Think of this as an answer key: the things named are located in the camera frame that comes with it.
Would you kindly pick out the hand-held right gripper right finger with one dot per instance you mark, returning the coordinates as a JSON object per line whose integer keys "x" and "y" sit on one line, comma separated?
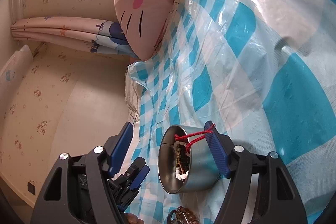
{"x": 218, "y": 151}

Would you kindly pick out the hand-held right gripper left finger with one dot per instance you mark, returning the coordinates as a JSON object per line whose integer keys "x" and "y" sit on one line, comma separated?
{"x": 120, "y": 146}

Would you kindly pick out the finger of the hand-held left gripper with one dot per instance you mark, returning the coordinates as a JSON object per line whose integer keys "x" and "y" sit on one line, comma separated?
{"x": 141, "y": 174}
{"x": 130, "y": 192}

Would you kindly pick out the round metal tin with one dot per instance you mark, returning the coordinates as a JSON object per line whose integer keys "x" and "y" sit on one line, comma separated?
{"x": 202, "y": 174}

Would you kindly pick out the person's left hand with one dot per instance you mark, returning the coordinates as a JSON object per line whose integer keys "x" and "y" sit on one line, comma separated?
{"x": 134, "y": 220}

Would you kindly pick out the blue white checked plastic sheet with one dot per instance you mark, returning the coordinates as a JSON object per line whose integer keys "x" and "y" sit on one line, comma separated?
{"x": 262, "y": 56}

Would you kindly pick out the whale print curtain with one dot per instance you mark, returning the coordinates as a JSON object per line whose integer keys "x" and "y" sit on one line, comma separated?
{"x": 65, "y": 27}

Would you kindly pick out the pink cat face pillow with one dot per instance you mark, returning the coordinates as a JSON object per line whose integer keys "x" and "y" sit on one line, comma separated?
{"x": 152, "y": 3}

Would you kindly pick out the black wall socket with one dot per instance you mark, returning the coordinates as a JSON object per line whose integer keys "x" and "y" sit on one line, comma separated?
{"x": 31, "y": 188}

